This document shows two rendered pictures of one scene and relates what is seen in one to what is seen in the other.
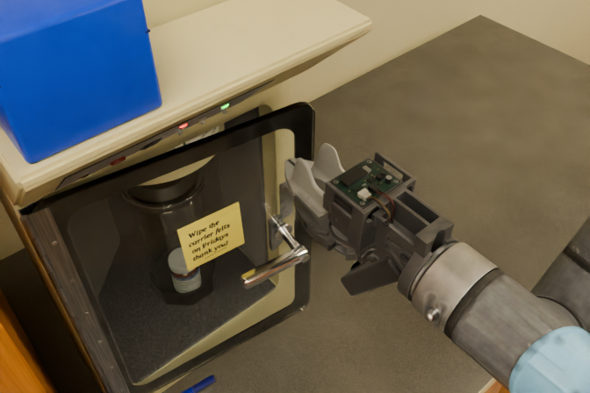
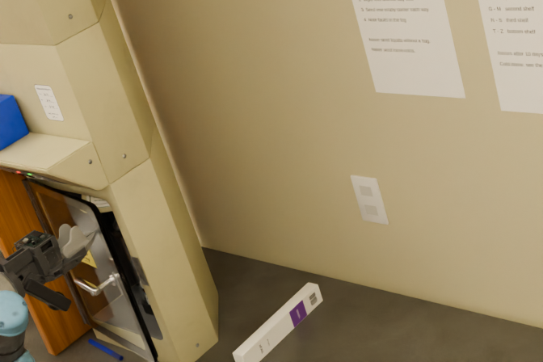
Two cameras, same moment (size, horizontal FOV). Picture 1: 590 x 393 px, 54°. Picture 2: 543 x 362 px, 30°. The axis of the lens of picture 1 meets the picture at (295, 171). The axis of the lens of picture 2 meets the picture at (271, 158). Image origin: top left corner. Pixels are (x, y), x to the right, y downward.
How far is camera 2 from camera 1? 2.08 m
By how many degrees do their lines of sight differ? 73
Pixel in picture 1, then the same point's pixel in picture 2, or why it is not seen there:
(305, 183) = (63, 237)
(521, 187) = not seen: outside the picture
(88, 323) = not seen: hidden behind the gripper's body
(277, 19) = (48, 152)
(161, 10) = (48, 129)
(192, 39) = (35, 144)
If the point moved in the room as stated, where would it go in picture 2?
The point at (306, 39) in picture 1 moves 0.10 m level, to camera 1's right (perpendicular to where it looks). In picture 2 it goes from (31, 162) to (26, 183)
